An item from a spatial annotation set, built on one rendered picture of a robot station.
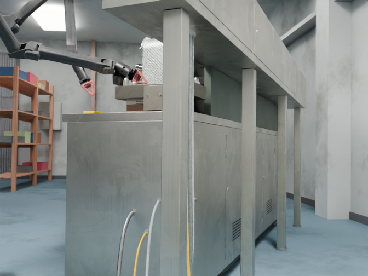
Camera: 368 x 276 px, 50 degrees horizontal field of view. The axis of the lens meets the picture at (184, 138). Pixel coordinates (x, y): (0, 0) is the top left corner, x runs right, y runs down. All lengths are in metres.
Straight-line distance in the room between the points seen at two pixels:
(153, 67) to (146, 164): 0.55
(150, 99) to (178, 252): 0.83
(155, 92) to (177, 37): 0.66
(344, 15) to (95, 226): 3.68
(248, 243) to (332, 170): 2.62
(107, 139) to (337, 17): 3.43
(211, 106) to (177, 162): 0.85
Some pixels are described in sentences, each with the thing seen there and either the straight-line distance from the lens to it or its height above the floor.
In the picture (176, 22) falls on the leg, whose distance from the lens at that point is 1.17.
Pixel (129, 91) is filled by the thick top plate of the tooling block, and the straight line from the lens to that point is 1.86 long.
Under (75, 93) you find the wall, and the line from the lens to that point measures 9.31.
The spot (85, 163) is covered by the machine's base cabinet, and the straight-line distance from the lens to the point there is 1.90.
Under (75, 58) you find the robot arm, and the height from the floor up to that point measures 1.19.
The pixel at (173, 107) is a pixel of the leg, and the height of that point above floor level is 0.86.
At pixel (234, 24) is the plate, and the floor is 1.21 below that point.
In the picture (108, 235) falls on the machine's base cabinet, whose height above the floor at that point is 0.35.
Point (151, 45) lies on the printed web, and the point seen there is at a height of 1.26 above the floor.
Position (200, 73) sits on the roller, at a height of 1.14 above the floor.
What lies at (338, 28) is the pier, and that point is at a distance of 4.72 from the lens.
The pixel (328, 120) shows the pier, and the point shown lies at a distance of 4.50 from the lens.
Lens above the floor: 0.75
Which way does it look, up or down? 1 degrees up
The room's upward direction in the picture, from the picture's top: 1 degrees clockwise
